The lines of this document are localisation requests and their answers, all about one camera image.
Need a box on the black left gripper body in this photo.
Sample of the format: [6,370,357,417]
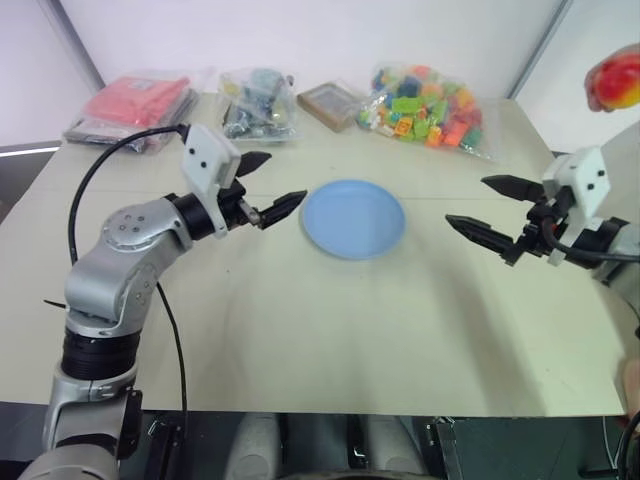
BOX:
[217,179,264,231]

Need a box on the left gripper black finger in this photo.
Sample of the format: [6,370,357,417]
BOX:
[257,189,309,231]
[234,151,274,178]

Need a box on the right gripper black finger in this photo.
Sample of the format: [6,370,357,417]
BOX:
[444,214,521,266]
[480,174,549,204]

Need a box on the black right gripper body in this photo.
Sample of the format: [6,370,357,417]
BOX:
[519,187,571,259]

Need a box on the red yellow apple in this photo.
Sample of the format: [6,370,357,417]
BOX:
[587,43,640,114]

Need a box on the light blue round plate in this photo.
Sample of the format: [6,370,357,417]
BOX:
[298,179,407,261]

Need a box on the person's hand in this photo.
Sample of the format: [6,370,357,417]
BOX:
[583,62,604,114]

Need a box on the clear bag of mixed parts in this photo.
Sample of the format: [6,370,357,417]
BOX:
[217,67,301,144]

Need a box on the brown framed flat box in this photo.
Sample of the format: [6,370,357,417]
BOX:
[297,81,366,134]

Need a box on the bag of colourful toy blocks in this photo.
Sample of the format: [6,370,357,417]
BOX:
[355,62,501,164]

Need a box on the bag of red cloths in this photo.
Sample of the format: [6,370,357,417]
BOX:
[63,68,201,154]

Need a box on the grey rounded shape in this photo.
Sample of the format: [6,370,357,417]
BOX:
[222,412,286,480]

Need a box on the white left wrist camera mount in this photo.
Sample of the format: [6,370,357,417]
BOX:
[180,123,242,234]

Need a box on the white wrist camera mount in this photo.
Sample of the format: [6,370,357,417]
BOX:
[180,123,242,234]
[542,145,614,266]

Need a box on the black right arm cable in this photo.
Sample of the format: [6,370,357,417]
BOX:
[542,217,640,264]

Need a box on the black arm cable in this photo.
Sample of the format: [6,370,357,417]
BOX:
[542,217,640,264]
[68,124,190,441]

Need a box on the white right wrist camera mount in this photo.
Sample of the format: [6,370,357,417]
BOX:
[542,145,614,266]

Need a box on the grey wall profile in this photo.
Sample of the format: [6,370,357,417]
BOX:
[504,0,574,100]
[49,0,106,94]

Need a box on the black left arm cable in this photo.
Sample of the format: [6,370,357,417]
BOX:
[68,124,190,441]

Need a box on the black metal bracket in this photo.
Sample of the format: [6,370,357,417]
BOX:
[424,419,464,480]

